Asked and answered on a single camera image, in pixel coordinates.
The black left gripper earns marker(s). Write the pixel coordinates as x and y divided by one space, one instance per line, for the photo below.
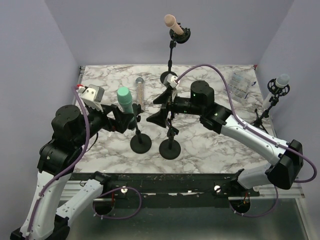
122 120

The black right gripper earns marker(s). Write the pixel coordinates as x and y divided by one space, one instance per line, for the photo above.
159 118

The mint green microphone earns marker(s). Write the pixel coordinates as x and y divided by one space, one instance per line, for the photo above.
125 99

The black ring-clip microphone stand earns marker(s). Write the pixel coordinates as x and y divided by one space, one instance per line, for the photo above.
140 143

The glitter microphone silver mesh head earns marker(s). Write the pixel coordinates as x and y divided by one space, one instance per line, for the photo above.
140 91

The black clip microphone stand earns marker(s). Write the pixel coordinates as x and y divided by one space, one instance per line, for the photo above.
170 149

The pink microphone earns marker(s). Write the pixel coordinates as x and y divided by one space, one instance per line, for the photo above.
171 22

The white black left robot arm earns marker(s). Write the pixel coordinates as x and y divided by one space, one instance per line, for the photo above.
72 129

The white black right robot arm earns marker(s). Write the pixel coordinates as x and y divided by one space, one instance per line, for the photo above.
284 158

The clear plastic packet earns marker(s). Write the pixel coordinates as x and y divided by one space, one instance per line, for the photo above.
239 85

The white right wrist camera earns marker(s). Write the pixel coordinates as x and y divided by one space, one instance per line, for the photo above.
171 81

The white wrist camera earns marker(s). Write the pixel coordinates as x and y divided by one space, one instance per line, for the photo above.
91 95
171 81

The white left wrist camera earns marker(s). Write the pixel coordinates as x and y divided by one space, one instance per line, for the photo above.
91 95

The black mounting rail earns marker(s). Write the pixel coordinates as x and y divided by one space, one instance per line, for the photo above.
172 190

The black shock mount tripod stand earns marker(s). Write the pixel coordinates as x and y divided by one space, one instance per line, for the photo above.
258 123

